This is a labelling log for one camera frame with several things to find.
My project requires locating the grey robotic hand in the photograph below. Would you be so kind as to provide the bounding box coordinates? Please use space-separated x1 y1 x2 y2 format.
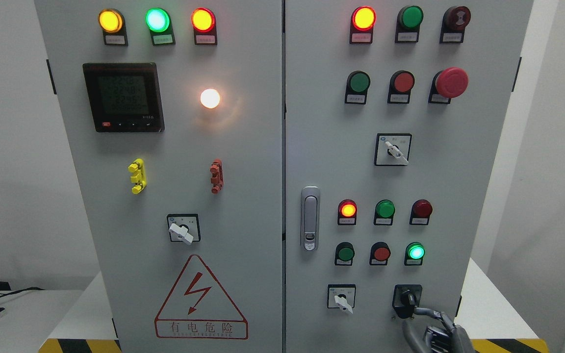
402 307 476 353

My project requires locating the black rotary knob switch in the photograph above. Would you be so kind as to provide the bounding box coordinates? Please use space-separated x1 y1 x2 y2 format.
392 284 422 319

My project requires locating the yellow black hazard tape right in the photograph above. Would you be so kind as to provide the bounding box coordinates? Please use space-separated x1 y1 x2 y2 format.
471 339 549 353

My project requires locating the yellow black hazard tape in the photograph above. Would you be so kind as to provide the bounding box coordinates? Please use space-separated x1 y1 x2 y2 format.
38 339 121 353
471 339 549 353

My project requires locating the green light lower right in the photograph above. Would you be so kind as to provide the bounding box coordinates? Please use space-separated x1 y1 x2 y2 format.
404 242 426 266

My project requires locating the red push button lower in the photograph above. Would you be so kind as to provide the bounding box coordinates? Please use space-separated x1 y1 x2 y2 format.
368 242 391 266

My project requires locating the red push button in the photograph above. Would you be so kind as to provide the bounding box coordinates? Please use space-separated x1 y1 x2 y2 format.
387 70 415 103
368 242 391 266

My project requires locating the green push button lower left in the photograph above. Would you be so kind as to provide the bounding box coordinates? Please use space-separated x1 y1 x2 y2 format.
334 242 355 266

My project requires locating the green push button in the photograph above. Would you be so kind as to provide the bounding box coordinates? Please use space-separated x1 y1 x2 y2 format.
334 242 355 266
344 70 371 104

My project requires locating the red light middle right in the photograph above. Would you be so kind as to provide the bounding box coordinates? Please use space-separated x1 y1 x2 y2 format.
410 199 433 226

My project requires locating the green light middle centre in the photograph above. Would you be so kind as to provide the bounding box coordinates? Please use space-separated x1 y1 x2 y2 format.
374 200 395 226

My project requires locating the red lit light middle left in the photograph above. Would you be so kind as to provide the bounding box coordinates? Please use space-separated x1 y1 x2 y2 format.
337 199 358 226

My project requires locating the red lit light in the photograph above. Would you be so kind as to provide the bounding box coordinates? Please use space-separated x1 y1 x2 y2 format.
349 6 376 44
337 199 358 226

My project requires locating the red electrical hazard warning sign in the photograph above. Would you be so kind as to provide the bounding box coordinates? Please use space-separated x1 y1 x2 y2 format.
154 254 249 340

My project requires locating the right grey cabinet door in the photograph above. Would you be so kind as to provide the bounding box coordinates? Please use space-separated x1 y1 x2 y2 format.
285 0 533 353

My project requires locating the grey cabinet door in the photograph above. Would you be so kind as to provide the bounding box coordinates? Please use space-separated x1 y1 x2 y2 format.
285 0 533 353
34 0 284 353

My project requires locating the red push button upper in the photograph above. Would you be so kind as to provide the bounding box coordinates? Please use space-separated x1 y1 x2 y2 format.
387 70 415 103

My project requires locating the red emergency stop mushroom button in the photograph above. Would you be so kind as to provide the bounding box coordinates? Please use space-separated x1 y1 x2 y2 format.
428 67 469 104

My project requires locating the green push button upper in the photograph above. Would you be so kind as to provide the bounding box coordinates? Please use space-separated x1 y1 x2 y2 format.
344 70 371 104

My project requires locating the red terminal connector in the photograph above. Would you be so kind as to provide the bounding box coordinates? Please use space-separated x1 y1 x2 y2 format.
210 158 224 194

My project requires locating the white glowing indicator light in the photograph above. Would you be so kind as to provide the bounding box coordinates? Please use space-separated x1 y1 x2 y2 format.
200 88 221 109

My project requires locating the dark green light top right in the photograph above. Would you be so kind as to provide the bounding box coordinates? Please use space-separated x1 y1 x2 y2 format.
394 6 424 43

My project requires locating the dark red buzzer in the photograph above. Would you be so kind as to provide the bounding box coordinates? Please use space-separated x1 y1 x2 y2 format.
439 6 471 43

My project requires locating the red lit light top right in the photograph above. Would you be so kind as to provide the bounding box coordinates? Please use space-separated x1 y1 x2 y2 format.
349 6 376 44

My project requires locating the yellow terminal connector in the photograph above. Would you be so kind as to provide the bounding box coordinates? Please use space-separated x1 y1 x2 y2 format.
128 158 147 195

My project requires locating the left grey cabinet door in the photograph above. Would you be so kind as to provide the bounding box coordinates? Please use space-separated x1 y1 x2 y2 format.
34 0 284 353

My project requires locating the yellow black hazard tape left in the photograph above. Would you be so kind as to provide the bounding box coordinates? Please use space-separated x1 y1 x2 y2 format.
38 339 121 353

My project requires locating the black digital power meter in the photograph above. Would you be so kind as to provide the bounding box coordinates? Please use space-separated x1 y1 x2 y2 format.
82 62 165 133

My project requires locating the red-orange indicator light top left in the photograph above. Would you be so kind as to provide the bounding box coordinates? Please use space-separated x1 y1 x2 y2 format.
191 7 218 46

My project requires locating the green indicator light top left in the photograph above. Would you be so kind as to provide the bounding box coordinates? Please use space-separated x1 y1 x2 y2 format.
145 7 175 46

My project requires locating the yellow indicator light top left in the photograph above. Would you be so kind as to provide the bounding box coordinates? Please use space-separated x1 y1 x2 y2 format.
98 8 128 46

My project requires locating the lower white selector switch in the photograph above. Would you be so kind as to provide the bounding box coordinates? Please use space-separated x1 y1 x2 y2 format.
327 284 356 315

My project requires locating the silver cabinet door handle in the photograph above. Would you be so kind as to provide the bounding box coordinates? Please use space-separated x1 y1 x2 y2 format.
300 186 320 251

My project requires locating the upper right white selector switch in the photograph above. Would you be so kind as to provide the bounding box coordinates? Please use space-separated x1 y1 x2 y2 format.
374 133 412 167

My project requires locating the left door white selector switch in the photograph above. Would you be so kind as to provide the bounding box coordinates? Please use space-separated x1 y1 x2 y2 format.
166 214 201 244

